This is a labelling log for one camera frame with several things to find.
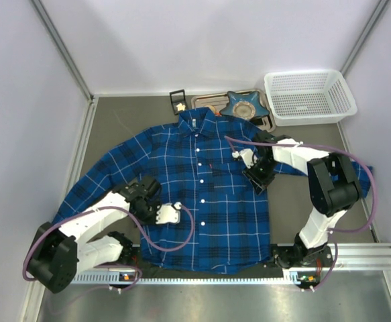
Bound blue plaid shirt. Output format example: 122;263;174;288
52;107;376;275

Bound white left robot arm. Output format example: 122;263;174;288
23;176;161;294

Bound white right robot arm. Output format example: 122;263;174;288
233;131;362;268

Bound gold brooch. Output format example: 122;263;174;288
176;103;186;111

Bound black brooch box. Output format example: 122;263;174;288
169;89;189;115

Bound blue star-shaped dish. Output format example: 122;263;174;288
219;91;270;121

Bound orange cup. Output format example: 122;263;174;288
207;105;221;116

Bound white plastic basket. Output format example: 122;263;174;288
264;69;357;127

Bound silver metal tray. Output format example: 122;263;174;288
191;89;276;132

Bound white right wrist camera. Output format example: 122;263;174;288
232;148;258;168

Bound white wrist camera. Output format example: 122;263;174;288
155;202;182;225
232;148;258;168

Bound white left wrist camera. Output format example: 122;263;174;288
155;202;182;225

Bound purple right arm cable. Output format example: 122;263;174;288
224;135;379;292

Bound aluminium frame rail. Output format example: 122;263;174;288
59;243;391;288

